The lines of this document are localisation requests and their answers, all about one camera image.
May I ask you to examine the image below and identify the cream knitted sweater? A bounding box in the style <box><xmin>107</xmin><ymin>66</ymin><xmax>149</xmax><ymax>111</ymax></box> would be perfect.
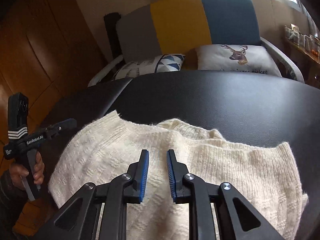
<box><xmin>48</xmin><ymin>112</ymin><xmax>308</xmax><ymax>239</ymax></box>

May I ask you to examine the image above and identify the person left hand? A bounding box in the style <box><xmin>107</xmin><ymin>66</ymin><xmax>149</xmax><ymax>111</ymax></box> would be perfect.
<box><xmin>9</xmin><ymin>151</ymin><xmax>45</xmax><ymax>189</ymax></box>

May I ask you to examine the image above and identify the brown wooden wardrobe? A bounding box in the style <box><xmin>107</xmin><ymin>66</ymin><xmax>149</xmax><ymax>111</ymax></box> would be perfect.
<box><xmin>0</xmin><ymin>0</ymin><xmax>111</xmax><ymax>235</ymax></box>

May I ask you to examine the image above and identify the deer print cushion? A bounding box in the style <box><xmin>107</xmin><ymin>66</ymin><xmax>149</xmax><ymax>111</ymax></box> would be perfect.
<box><xmin>196</xmin><ymin>44</ymin><xmax>281</xmax><ymax>77</ymax></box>

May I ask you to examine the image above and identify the geometric pattern cushion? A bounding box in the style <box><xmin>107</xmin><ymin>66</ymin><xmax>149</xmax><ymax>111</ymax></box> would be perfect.
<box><xmin>114</xmin><ymin>54</ymin><xmax>185</xmax><ymax>80</ymax></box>

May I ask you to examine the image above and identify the cluttered wooden side table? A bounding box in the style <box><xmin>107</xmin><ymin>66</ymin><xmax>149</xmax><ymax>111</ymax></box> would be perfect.
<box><xmin>284</xmin><ymin>24</ymin><xmax>319</xmax><ymax>89</ymax></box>

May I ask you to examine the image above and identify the yellow blue grey sofa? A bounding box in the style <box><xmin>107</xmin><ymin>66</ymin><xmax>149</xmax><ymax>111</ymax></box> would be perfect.
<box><xmin>89</xmin><ymin>0</ymin><xmax>304</xmax><ymax>86</ymax></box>

